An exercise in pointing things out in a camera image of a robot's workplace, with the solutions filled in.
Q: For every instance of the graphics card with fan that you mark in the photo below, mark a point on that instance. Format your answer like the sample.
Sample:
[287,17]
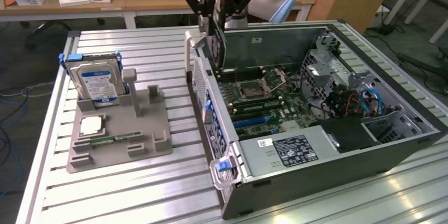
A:
[218,51]

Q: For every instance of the wooden desk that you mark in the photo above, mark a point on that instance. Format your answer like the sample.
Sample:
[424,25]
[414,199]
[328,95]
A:
[158,1]

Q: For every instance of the metal socket cover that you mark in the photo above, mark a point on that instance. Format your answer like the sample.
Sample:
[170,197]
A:
[275,78]

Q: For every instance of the CPU socket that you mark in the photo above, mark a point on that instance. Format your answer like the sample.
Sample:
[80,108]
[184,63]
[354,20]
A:
[252,90]

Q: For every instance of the silver drive cage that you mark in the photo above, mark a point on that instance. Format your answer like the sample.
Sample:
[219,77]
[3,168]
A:
[320,74]

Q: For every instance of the RAM stick with white label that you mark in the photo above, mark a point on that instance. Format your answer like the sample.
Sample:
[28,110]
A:
[259,104]

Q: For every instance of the hard disk in blue caddy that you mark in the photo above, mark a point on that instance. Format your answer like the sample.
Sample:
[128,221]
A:
[96,82]

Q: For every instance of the black office chair base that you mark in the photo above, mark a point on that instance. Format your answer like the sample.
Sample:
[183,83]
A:
[46,31]

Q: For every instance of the green motherboard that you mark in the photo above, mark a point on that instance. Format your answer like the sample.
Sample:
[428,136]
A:
[291,106]

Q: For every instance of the blue long expansion slot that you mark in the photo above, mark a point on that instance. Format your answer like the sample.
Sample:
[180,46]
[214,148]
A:
[252,121]

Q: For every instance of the grey parts rack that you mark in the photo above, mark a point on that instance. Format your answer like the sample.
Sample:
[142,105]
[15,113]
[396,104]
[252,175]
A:
[115,119]

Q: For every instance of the silver chipset heatsink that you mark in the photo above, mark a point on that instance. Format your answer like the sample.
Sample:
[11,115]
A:
[291,126]

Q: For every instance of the orange packet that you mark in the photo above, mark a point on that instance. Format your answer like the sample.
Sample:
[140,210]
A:
[10,1]

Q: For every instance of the silver CPU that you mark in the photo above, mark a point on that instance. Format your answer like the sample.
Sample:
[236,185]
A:
[91,125]

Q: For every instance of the black stand base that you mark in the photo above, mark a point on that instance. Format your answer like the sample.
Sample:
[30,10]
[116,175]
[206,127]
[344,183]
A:
[427,64]

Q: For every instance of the green RAM stick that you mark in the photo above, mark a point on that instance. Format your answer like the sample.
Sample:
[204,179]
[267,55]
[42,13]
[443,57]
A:
[110,140]

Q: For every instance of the grey power supply unit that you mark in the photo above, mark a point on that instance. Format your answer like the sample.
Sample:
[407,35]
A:
[263,161]

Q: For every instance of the blue case latch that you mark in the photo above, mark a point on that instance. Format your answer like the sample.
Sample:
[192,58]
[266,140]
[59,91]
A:
[224,166]

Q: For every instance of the silver disk bay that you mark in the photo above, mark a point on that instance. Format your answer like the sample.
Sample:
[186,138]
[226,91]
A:
[403,127]

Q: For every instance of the open dark PC case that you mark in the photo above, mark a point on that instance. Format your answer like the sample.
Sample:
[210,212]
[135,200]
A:
[315,184]

